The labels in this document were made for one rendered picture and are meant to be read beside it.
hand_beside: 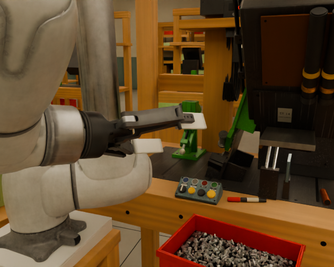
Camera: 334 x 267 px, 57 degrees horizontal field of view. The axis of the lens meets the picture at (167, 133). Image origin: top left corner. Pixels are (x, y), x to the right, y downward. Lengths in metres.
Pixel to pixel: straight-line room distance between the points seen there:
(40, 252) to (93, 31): 0.57
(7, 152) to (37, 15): 0.18
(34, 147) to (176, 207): 0.76
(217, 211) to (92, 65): 0.61
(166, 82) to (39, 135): 1.38
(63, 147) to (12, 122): 0.11
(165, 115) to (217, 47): 1.12
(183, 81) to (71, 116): 1.31
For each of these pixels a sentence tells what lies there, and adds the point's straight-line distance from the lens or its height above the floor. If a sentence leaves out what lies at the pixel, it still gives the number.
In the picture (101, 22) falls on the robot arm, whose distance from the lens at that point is 0.81.
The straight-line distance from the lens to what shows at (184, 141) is 1.45.
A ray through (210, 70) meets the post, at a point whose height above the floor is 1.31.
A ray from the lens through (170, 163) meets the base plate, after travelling 1.42.
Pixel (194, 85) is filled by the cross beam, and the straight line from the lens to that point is 1.71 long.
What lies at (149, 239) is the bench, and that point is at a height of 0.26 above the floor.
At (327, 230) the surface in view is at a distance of 1.04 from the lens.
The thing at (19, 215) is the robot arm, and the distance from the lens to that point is 0.89.
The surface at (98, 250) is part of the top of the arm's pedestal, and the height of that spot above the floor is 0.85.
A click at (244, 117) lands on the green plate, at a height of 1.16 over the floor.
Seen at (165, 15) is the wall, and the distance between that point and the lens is 11.98.
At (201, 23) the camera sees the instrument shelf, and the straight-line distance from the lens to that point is 1.47.
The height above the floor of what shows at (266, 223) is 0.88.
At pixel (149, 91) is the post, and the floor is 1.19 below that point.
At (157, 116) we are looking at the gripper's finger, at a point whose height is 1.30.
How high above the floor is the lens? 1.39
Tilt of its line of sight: 15 degrees down
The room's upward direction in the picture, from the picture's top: straight up
